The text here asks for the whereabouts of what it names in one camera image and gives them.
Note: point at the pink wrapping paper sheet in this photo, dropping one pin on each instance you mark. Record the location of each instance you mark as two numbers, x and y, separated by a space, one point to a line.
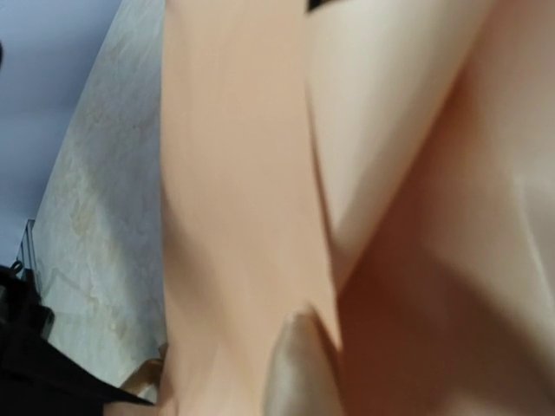
388 163

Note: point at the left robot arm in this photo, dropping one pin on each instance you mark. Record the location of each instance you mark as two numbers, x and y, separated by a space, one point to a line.
36 378

